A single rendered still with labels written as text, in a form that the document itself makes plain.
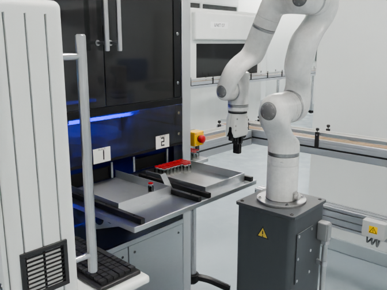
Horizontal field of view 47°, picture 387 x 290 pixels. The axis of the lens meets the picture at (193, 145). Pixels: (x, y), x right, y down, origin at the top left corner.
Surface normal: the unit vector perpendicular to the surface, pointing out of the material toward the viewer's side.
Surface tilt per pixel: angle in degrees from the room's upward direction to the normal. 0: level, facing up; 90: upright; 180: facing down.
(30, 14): 90
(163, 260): 90
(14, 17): 90
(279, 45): 90
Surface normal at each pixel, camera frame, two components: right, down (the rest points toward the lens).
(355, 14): -0.66, 0.17
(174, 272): 0.75, 0.15
